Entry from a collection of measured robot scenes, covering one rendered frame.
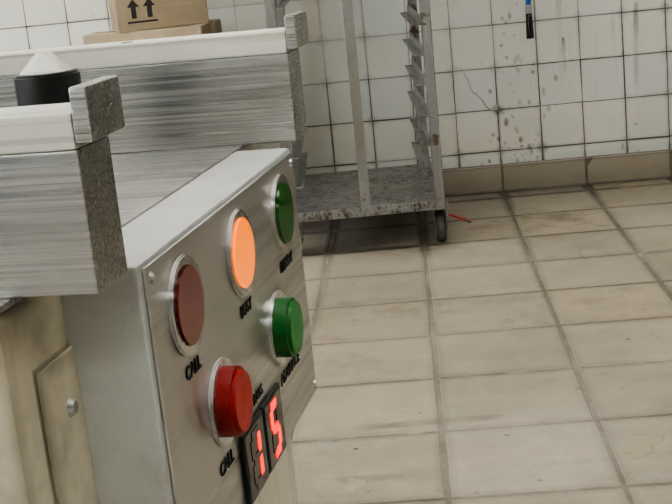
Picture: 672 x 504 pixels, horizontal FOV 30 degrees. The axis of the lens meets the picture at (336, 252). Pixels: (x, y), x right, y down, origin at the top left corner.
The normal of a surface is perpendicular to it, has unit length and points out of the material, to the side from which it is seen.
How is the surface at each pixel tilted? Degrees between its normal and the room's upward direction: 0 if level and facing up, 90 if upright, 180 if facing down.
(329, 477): 0
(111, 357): 90
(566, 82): 90
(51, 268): 90
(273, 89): 90
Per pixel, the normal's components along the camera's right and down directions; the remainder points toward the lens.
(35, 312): 0.98, -0.04
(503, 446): -0.10, -0.97
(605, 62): -0.04, 0.25
